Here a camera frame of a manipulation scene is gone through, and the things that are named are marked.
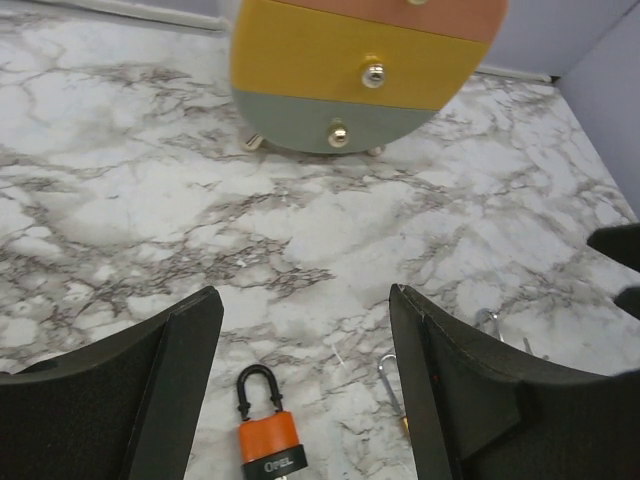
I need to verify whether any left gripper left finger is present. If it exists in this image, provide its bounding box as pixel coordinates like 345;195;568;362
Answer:
1;286;223;479

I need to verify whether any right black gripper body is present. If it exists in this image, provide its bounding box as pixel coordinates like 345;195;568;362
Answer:
587;223;640;318

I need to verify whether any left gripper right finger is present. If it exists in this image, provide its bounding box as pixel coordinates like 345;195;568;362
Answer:
389;284;639;479

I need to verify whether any brass long-shackle padlock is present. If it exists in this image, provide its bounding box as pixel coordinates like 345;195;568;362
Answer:
474;308;550;360
377;353;410;437

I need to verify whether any orange black padlock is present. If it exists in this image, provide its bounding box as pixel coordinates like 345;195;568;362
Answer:
236;364;308;480

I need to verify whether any round three-drawer storage box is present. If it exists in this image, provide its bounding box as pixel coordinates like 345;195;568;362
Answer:
230;0;508;155

